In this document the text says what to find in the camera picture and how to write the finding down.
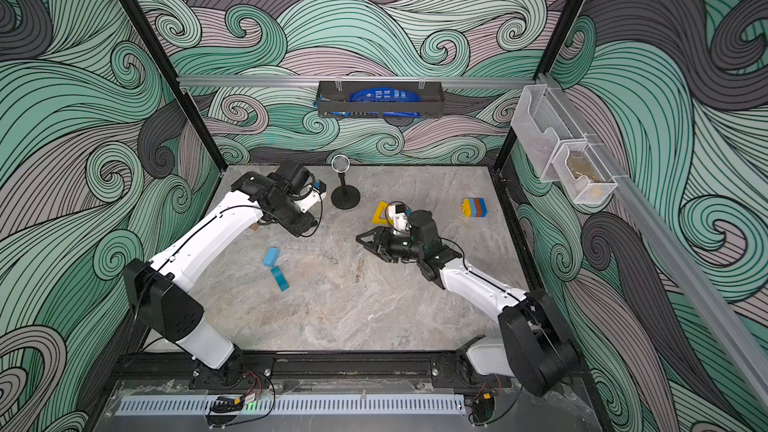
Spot clear wall bin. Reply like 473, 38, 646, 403
511, 84, 617, 206

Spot yellow triangle stencil block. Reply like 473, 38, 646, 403
372, 201, 393, 226

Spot aluminium rail back wall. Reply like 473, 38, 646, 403
177, 74, 535, 90

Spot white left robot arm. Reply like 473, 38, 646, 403
122, 161, 326, 370

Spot light blue rectangular block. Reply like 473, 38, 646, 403
262, 247, 280, 269

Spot black microphone stand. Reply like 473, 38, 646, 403
331, 172, 361, 210

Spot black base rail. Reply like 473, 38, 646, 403
110, 350, 583, 396

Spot multicolour stacked toy bricks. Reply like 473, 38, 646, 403
461, 197, 488, 218

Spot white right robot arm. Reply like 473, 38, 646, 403
355, 210, 581, 397

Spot blue plastic object in tray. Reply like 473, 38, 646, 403
348, 87, 421, 103

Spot aluminium rail right wall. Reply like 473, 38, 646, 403
536, 74, 767, 407

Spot white perforated cable duct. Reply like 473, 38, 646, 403
114, 394, 466, 417

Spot black corner frame post right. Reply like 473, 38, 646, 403
490, 0, 607, 175

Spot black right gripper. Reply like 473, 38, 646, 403
363, 224, 428, 261

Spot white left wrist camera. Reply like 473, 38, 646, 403
299, 180, 327, 212

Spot teal curved arch block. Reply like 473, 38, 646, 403
270, 266, 290, 292

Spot black corner frame post left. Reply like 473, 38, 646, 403
118, 0, 228, 177

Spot aluminium rail wall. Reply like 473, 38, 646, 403
177, 74, 535, 90
536, 74, 767, 407

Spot black corner frame post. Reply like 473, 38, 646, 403
118, 0, 228, 177
490, 0, 607, 175

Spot black wall shelf tray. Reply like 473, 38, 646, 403
314, 82, 446, 119

